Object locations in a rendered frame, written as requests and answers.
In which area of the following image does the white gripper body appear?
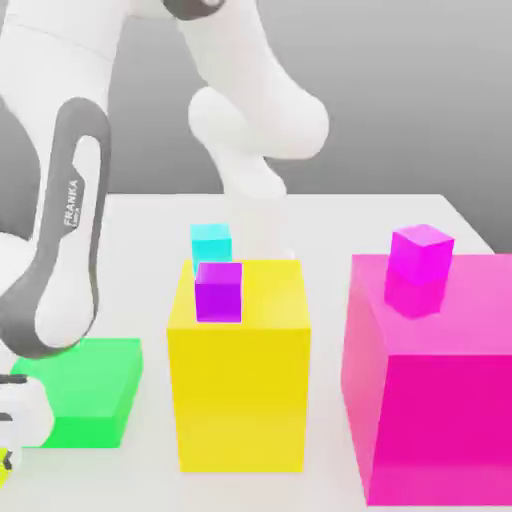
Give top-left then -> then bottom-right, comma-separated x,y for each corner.
0,374 -> 56,450

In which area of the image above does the small yellow cube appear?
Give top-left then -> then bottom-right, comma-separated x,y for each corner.
0,447 -> 14,490

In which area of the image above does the small purple cube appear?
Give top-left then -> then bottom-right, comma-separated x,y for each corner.
194,261 -> 244,324

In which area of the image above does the small cyan cube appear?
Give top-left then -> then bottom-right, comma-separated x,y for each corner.
189,222 -> 234,278

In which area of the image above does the small magenta cube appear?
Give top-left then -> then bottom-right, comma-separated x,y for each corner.
383,223 -> 456,320

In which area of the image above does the large green box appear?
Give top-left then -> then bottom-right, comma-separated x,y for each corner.
10,337 -> 144,450

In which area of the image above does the large yellow box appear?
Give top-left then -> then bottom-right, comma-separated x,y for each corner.
166,258 -> 313,474

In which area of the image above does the large pink box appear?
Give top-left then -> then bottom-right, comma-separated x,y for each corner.
340,252 -> 512,508

